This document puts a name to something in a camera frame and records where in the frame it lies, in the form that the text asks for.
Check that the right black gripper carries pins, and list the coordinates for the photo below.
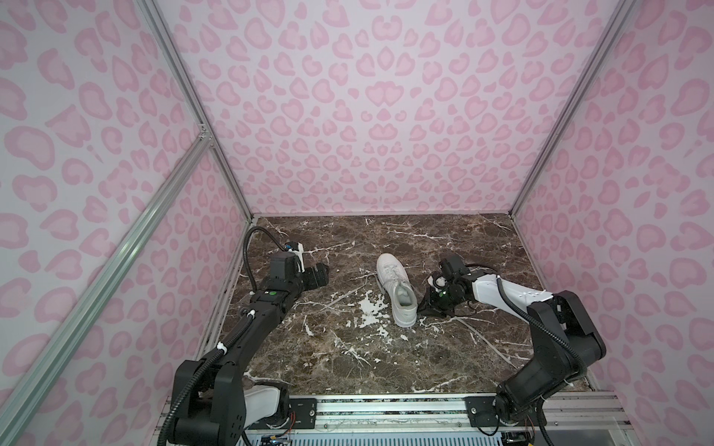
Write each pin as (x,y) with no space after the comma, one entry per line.
(429,304)

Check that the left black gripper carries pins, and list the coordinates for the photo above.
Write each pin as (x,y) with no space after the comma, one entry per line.
(313,282)

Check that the white sneaker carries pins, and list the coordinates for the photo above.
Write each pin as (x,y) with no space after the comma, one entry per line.
(395,284)

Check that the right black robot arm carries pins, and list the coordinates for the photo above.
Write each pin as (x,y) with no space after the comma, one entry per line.
(565,340)

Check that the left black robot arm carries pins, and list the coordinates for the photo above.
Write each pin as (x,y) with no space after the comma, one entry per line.
(208,404)

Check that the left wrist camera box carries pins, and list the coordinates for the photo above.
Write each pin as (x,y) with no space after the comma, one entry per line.
(297,249)

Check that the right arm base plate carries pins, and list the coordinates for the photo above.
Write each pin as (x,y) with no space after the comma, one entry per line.
(492,411)

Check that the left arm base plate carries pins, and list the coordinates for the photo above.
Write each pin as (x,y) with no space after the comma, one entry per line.
(300,413)

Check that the front aluminium rail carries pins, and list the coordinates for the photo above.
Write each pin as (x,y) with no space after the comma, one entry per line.
(572,418)

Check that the left corner aluminium post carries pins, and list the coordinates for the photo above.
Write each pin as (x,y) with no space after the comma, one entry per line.
(155,20)

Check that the corner aluminium post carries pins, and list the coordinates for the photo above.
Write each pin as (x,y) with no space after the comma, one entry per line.
(155,20)
(606,44)

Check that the diagonal aluminium frame beam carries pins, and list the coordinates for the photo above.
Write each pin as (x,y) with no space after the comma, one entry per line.
(24,402)

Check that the right corner aluminium post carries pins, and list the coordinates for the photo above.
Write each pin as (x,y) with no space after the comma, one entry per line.
(606,44)

